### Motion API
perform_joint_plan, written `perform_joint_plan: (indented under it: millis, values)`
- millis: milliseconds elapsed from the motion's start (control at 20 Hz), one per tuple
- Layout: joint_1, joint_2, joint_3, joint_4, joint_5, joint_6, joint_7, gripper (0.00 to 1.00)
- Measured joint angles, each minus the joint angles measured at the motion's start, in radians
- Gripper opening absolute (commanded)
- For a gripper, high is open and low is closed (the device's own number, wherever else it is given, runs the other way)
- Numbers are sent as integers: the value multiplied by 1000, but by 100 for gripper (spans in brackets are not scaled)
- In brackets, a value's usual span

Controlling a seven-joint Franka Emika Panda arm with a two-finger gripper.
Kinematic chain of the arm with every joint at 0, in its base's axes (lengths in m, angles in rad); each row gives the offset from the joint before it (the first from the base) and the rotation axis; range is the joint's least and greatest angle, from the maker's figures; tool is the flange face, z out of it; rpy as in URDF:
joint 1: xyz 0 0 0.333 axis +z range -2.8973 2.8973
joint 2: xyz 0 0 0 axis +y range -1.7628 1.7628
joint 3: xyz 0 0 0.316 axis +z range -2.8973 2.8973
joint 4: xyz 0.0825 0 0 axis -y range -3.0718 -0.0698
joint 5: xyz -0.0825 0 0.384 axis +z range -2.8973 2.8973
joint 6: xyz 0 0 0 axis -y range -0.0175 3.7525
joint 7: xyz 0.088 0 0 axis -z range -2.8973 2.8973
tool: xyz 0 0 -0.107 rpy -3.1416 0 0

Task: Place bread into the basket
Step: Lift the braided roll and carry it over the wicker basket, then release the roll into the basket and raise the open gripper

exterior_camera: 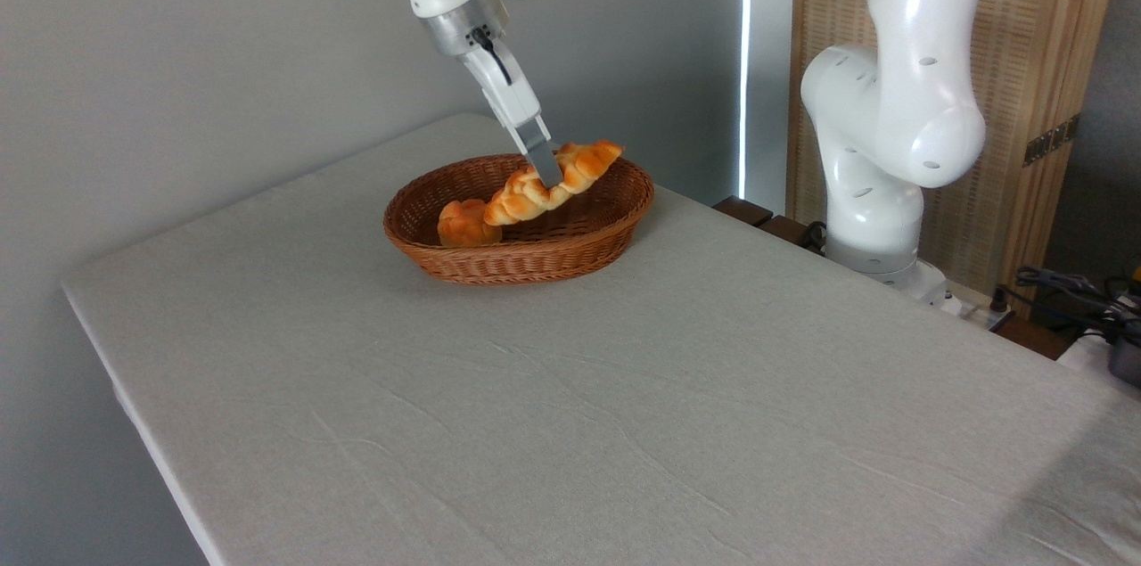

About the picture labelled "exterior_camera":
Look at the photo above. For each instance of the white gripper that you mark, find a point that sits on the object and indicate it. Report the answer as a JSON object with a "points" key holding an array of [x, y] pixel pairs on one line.
{"points": [[510, 94]]}

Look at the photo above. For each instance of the braided golden bread loaf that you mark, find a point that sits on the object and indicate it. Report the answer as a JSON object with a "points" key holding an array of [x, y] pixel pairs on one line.
{"points": [[590, 163]]}

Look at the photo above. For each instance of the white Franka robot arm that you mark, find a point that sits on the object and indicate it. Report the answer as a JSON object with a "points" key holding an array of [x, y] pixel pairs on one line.
{"points": [[909, 102]]}

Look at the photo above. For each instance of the brown oval wicker basket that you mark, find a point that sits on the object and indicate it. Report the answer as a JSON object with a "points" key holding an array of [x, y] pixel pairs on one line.
{"points": [[579, 236]]}

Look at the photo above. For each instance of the small round bread roll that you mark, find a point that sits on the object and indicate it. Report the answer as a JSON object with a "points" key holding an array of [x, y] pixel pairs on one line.
{"points": [[463, 227]]}

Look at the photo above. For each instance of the dark brown wooden board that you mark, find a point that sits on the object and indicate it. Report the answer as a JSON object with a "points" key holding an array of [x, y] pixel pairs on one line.
{"points": [[758, 214]]}

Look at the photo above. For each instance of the grey linen tablecloth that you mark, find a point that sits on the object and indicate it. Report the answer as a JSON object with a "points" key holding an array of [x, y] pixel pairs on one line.
{"points": [[713, 423]]}

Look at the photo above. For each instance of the white power strip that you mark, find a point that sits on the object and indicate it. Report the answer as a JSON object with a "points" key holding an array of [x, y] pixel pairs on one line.
{"points": [[972, 307]]}

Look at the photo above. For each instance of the dark metal screen hinge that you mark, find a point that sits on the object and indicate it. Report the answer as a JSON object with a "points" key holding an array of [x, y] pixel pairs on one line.
{"points": [[1052, 140]]}

